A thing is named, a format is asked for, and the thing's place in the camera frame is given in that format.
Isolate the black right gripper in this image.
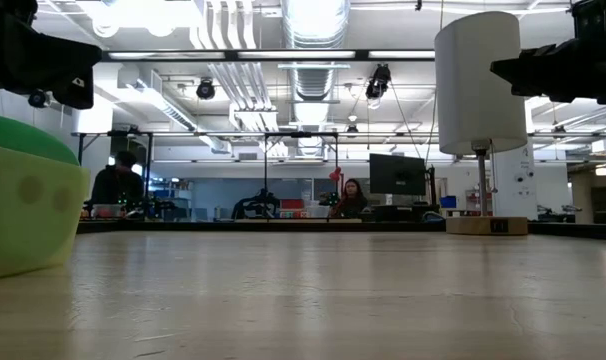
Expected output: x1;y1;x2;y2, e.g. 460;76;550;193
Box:
490;0;606;106

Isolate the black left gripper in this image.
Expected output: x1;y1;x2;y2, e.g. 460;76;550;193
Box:
0;0;103;110

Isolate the green foam die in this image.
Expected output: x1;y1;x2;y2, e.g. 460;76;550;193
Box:
0;112;81;261

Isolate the black ceiling spotlight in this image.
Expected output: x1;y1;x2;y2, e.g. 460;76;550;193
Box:
365;63;393;100
195;78;217;101
27;89;51;110

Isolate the white cylinder table lamp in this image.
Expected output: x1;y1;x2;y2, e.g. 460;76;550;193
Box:
434;10;530;237

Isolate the person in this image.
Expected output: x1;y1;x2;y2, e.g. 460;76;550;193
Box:
329;178;370;220
89;150;146;220

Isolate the yellow translucent plastic bin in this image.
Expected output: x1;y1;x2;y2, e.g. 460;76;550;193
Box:
0;142;91;281

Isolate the black computer monitor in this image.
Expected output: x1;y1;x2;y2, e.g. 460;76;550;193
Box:
368;153;428;197

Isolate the white plastic container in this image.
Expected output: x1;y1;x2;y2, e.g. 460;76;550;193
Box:
302;199;332;220

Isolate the black background rig frame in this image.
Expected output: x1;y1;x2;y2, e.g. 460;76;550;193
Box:
262;131;340;221
76;130;155;221

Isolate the black metal table frame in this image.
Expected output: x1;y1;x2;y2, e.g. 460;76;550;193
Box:
76;217;606;241

